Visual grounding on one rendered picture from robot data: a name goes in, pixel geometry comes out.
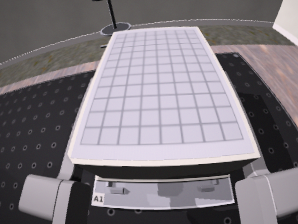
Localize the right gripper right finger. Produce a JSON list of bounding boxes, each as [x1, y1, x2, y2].
[[223, 71, 298, 224]]

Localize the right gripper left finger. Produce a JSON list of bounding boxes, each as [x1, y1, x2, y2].
[[19, 77, 93, 224]]

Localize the black perforated breadboard plate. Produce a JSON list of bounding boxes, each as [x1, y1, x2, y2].
[[0, 52, 298, 224]]

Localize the white deep-well plate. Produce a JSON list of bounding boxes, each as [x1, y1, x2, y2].
[[68, 27, 261, 184]]

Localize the grey rectangular plate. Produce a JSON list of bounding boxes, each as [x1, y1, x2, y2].
[[92, 177, 234, 209]]

